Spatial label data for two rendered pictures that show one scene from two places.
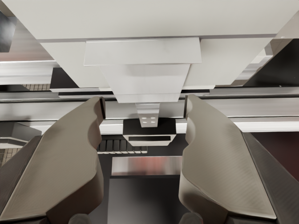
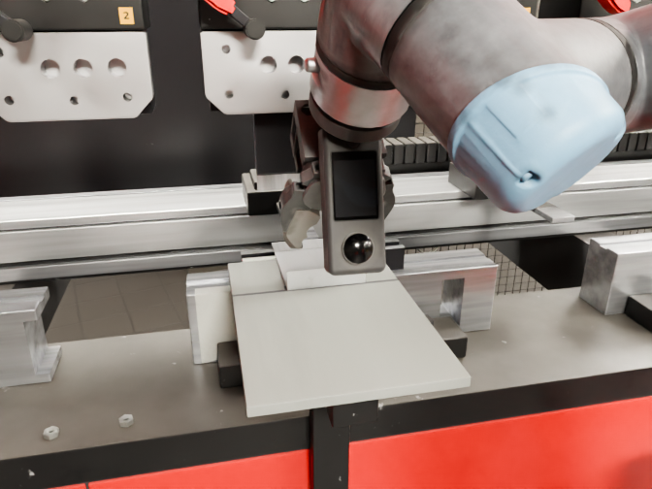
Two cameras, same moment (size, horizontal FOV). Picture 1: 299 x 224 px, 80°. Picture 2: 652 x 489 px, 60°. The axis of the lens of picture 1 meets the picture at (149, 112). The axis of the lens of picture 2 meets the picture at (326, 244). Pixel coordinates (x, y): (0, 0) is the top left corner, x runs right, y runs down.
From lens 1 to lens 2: 0.46 m
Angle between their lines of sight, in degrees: 12
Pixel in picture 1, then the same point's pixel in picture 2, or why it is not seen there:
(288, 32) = (119, 342)
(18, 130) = (471, 186)
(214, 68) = (258, 274)
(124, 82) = not seen: hidden behind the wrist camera
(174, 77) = (290, 265)
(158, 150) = (249, 145)
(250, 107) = (116, 239)
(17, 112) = (479, 211)
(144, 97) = (310, 244)
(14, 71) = (441, 262)
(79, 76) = not seen: hidden behind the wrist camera
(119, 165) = not seen: hidden behind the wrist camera
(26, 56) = (425, 277)
